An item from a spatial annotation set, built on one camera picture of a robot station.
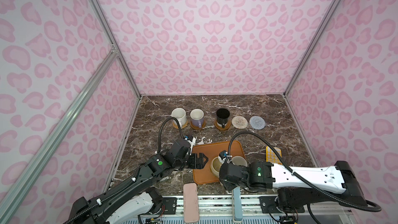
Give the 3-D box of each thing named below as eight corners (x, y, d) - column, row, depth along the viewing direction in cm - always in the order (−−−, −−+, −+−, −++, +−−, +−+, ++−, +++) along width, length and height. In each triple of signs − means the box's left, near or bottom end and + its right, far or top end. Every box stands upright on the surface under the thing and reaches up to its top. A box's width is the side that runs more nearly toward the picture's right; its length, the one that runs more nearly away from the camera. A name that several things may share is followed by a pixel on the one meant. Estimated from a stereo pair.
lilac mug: (190, 131, 102) (189, 123, 94) (191, 116, 109) (190, 108, 102) (203, 131, 102) (203, 123, 94) (203, 116, 109) (203, 108, 102)
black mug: (217, 131, 101) (217, 122, 93) (216, 117, 108) (217, 108, 100) (229, 131, 101) (231, 122, 93) (227, 117, 108) (229, 108, 100)
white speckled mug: (170, 122, 106) (168, 114, 99) (178, 114, 111) (176, 105, 104) (183, 129, 103) (181, 121, 96) (190, 120, 107) (189, 112, 100)
